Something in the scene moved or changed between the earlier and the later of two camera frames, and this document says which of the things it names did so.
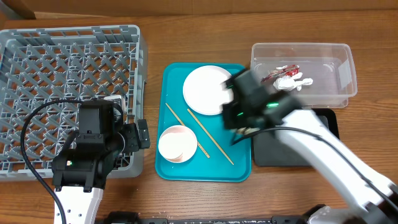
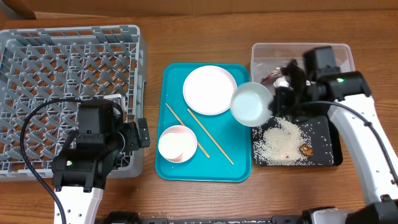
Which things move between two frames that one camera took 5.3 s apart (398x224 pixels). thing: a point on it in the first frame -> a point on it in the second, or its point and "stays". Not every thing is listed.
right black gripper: [232, 112] -> [282, 101]
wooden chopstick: [189, 111] stays
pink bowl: [177, 144] stays
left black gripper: [133, 143] stays
